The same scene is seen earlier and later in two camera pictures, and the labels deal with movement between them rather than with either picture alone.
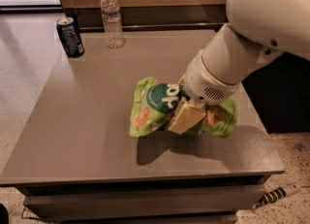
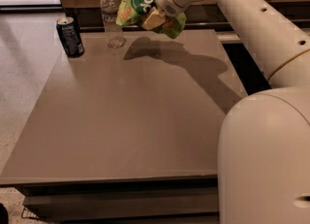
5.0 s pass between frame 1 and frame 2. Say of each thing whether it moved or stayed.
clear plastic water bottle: stayed
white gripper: moved
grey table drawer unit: stayed
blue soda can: stayed
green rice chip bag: moved
